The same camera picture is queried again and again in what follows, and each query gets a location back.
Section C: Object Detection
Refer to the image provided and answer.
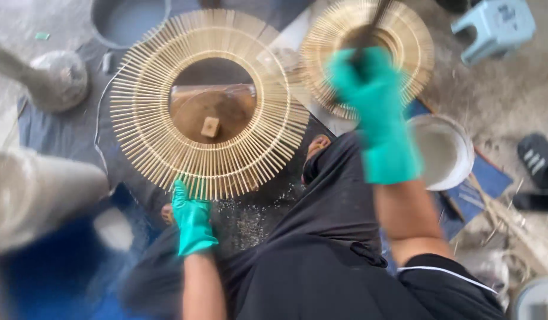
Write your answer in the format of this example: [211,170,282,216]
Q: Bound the person's left hand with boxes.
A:
[171,180,219,249]

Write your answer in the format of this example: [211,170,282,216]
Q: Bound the person's right hand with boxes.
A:
[326,46,414,144]

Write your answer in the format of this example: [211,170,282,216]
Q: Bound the dark paint brush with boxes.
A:
[340,0,395,63]

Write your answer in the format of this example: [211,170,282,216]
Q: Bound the large bamboo sunburst ring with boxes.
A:
[109,8,311,201]

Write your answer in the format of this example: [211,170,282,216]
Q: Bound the person's left foot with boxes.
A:
[160,203,176,226]

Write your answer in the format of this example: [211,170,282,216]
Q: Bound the person's foot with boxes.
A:
[160,203,176,226]
[301,134,333,185]

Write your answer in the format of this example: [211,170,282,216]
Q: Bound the small wooden block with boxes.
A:
[200,116,221,139]

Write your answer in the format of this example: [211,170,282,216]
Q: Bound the person's right foot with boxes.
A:
[301,134,333,185]

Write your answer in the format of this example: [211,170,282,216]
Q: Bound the round wooden turntable board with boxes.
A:
[169,84,258,145]

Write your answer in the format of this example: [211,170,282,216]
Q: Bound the white paint bucket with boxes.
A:
[406,114,475,192]

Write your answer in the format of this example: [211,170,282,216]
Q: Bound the thick grey cylinder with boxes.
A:
[0,148,111,257]

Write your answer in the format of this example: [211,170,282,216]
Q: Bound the light blue plastic stool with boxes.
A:
[450,0,537,68]

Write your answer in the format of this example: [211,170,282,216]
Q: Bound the blue tarp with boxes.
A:
[0,184,177,320]

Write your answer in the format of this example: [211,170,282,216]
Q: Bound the clear plastic bag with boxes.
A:
[0,44,89,113]

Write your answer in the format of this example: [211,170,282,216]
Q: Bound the person's black clothing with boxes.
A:
[121,131,507,320]

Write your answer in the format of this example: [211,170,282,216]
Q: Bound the blue board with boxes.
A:
[405,99,514,241]

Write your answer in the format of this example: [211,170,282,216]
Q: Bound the grey round tub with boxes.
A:
[90,0,172,50]

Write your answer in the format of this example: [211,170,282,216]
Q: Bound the black striped sandal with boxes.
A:
[517,132,548,190]

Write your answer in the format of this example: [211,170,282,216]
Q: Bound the bundle of bamboo sticks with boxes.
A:
[452,172,548,278]

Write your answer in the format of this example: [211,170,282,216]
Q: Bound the grey metal bucket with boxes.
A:
[512,276,548,320]

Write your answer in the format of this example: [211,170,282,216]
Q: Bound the small bamboo sunburst ring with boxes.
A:
[299,0,435,121]

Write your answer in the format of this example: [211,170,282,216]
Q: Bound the white wire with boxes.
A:
[93,61,125,175]

